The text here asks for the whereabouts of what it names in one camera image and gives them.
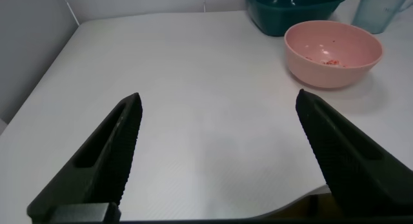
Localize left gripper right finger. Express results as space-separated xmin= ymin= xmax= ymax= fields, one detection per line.
xmin=295 ymin=88 xmax=413 ymax=218

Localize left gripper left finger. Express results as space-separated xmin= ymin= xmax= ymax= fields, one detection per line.
xmin=26 ymin=92 xmax=143 ymax=223

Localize pink round bowl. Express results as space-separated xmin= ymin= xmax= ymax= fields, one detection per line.
xmin=283 ymin=20 xmax=384 ymax=89

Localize red white candy pieces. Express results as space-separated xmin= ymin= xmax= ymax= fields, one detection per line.
xmin=305 ymin=56 xmax=347 ymax=68

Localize clear blue ribbed cup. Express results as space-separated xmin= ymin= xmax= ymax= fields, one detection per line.
xmin=351 ymin=0 xmax=413 ymax=35

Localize dark teal square basin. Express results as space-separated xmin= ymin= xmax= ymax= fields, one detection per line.
xmin=242 ymin=0 xmax=348 ymax=37

